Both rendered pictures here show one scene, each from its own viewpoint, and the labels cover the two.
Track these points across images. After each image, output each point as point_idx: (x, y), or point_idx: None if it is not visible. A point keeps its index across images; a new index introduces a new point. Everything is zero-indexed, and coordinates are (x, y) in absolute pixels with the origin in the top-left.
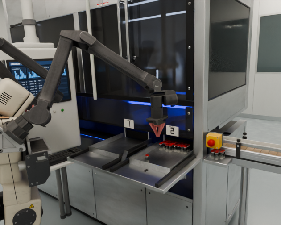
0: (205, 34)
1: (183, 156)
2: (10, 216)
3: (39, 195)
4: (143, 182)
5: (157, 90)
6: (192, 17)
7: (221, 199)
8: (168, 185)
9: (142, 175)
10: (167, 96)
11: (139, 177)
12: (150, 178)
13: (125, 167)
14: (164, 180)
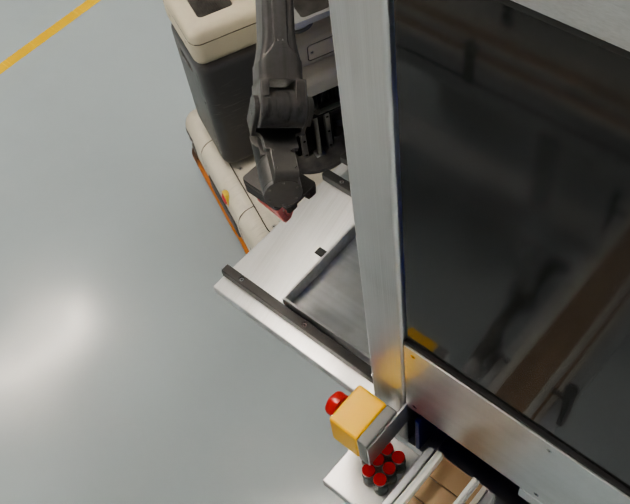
0: (352, 142)
1: None
2: None
3: (319, 78)
4: (258, 247)
5: (249, 123)
6: None
7: None
8: (232, 298)
9: (293, 246)
10: (260, 162)
11: (285, 239)
12: (275, 263)
13: (351, 205)
14: (242, 286)
